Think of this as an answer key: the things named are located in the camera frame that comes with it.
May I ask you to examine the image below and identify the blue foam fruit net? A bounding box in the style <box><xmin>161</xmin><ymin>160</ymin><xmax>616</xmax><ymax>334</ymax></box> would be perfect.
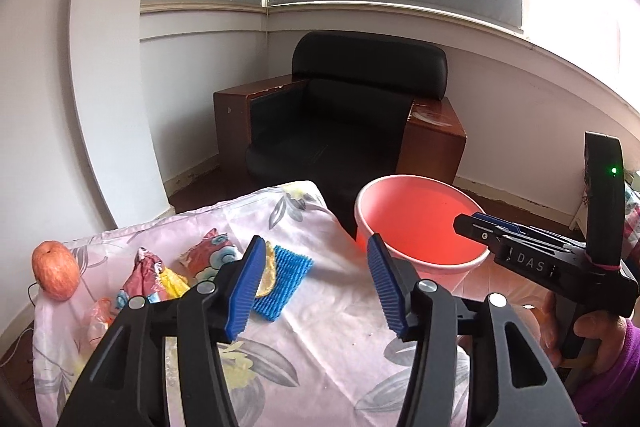
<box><xmin>253</xmin><ymin>245</ymin><xmax>314</xmax><ymax>322</ymax></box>

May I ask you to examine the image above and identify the yellow plastic wrapper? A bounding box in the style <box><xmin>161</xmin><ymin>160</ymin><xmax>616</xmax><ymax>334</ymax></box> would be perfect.
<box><xmin>158</xmin><ymin>268</ymin><xmax>190</xmax><ymax>300</ymax></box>

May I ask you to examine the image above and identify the pink floral tablecloth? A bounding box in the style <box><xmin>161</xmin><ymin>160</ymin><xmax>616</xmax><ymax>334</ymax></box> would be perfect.
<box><xmin>30</xmin><ymin>178</ymin><xmax>542</xmax><ymax>427</ymax></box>

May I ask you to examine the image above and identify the black floor cable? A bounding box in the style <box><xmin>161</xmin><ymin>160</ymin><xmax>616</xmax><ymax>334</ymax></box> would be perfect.
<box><xmin>0</xmin><ymin>281</ymin><xmax>42</xmax><ymax>368</ymax></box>

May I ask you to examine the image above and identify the crumpled colourful snack wrapper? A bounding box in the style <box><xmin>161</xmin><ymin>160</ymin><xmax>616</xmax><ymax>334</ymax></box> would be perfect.
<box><xmin>179</xmin><ymin>229</ymin><xmax>242</xmax><ymax>282</ymax></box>

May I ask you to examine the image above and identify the black leather armchair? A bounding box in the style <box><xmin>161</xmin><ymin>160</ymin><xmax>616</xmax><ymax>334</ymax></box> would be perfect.
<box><xmin>213</xmin><ymin>30</ymin><xmax>466</xmax><ymax>233</ymax></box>

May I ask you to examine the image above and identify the pomelo peel piece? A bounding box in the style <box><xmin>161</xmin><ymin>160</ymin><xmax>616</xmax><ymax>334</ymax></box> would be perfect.
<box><xmin>256</xmin><ymin>242</ymin><xmax>277</xmax><ymax>298</ymax></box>

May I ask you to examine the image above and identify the pink plastic bucket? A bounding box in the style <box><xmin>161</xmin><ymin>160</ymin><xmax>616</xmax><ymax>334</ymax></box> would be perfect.
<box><xmin>354</xmin><ymin>174</ymin><xmax>489</xmax><ymax>291</ymax></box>

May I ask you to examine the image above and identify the red patterned snack wrapper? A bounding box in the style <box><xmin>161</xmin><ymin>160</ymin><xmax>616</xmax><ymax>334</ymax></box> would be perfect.
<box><xmin>115</xmin><ymin>247</ymin><xmax>168</xmax><ymax>310</ymax></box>

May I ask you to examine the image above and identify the red apple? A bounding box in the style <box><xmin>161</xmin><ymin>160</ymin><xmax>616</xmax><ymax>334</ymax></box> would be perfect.
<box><xmin>32</xmin><ymin>241</ymin><xmax>80</xmax><ymax>301</ymax></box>

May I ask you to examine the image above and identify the plaid cloth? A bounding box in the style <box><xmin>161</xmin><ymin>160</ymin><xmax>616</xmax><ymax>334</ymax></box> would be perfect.
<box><xmin>622</xmin><ymin>184</ymin><xmax>640</xmax><ymax>259</ymax></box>

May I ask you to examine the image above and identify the right hand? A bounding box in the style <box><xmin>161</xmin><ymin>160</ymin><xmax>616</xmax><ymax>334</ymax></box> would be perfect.
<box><xmin>537</xmin><ymin>288</ymin><xmax>629</xmax><ymax>371</ymax></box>

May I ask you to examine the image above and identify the white red crumpled wrapper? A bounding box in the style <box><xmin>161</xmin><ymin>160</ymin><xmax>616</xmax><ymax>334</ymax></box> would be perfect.
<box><xmin>85</xmin><ymin>298</ymin><xmax>116</xmax><ymax>348</ymax></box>

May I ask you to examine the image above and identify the purple sleeve right forearm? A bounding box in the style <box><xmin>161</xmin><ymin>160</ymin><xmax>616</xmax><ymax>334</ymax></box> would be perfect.
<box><xmin>573</xmin><ymin>320</ymin><xmax>639</xmax><ymax>426</ymax></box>

